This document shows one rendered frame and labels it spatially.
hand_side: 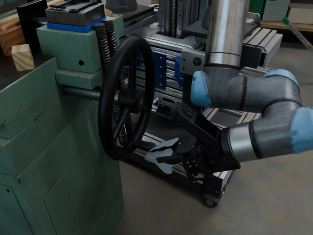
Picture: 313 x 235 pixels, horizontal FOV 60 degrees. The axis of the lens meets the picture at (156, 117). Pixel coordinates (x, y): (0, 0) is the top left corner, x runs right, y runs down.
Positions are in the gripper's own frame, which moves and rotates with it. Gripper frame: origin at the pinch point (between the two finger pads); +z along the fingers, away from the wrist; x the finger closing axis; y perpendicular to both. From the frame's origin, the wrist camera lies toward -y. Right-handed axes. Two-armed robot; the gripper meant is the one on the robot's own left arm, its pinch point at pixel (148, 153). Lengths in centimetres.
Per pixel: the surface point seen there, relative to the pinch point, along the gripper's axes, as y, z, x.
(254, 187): 79, 4, 64
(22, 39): -35.5, 18.5, 5.9
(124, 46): -24.0, -7.4, 3.0
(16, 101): -25.4, 12.6, -10.0
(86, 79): -21.3, 5.3, 2.2
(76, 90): -19.7, 11.7, 4.2
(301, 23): 74, -39, 291
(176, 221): 62, 34, 31
